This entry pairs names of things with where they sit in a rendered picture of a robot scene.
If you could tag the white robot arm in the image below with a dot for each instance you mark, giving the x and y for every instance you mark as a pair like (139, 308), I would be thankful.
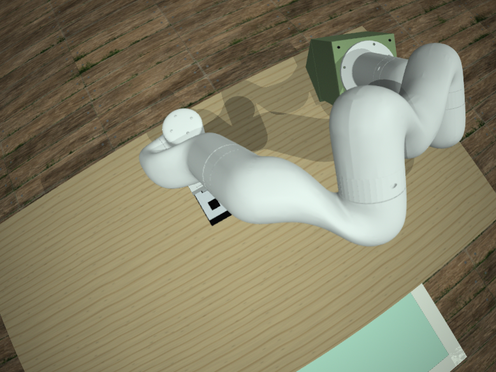
(370, 126)

